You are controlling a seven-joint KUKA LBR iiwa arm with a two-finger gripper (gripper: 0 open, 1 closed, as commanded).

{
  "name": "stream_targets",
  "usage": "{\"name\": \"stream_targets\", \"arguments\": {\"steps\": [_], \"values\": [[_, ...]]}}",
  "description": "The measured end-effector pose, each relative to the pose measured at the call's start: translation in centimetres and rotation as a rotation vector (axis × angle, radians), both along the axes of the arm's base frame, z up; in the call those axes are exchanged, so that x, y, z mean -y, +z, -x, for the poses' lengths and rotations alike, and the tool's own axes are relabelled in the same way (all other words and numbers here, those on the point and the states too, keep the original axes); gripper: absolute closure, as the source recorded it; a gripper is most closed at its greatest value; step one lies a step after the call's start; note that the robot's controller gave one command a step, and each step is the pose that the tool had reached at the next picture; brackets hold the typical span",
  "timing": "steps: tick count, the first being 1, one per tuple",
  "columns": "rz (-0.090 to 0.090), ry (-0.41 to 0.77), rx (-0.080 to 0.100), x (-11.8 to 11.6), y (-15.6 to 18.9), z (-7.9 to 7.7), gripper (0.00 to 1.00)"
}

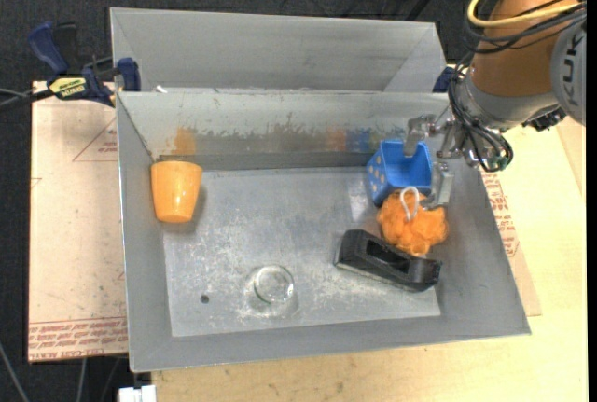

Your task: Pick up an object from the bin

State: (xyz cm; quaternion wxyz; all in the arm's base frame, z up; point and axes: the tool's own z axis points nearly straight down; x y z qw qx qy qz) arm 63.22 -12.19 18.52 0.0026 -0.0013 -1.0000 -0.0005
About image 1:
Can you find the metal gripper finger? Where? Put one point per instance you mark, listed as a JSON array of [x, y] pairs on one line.
[[443, 185], [412, 136]]

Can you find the blue plastic box with holes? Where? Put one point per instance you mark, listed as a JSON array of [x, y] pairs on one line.
[[396, 178]]

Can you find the orange mesh bath sponge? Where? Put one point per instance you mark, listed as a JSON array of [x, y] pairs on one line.
[[412, 227]]

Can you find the black block with slot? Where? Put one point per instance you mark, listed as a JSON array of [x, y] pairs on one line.
[[406, 272]]

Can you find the grey metal bin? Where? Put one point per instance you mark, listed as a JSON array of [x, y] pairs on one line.
[[280, 227]]

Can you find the orange plastic cup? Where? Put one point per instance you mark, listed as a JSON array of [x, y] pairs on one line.
[[176, 192]]

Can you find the brown cardboard board, red print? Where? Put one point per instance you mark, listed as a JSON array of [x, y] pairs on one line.
[[70, 227]]

